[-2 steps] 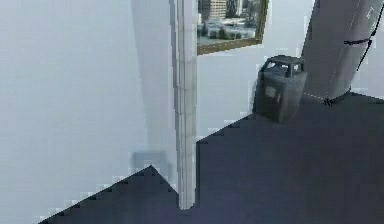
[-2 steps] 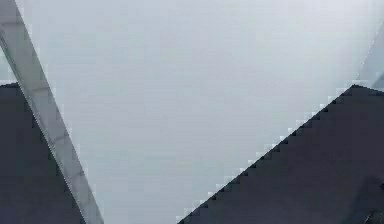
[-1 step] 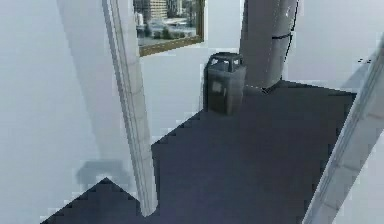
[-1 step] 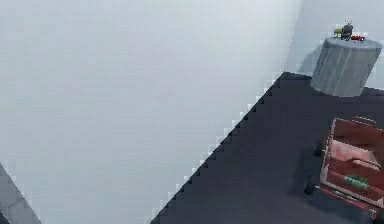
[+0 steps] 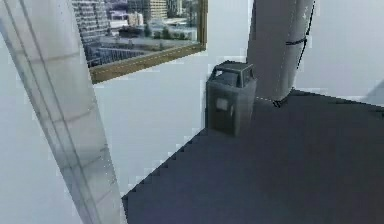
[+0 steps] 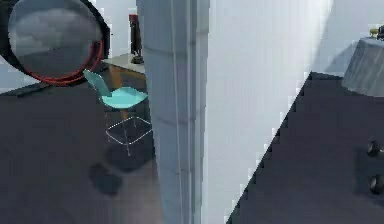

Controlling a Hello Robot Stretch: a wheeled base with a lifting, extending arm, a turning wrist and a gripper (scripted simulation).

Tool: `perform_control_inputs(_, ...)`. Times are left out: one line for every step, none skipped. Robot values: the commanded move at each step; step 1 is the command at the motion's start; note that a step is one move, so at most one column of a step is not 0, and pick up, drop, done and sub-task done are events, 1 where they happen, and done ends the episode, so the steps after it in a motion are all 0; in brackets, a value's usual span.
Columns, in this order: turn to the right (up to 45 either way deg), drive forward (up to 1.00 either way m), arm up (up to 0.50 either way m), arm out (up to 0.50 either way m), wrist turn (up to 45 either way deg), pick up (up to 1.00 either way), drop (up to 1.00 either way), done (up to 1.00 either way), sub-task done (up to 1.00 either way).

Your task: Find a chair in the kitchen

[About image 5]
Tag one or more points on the dark grey trash bin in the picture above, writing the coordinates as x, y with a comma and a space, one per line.
230, 103

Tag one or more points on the wooden framed window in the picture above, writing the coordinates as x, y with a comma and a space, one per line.
140, 33

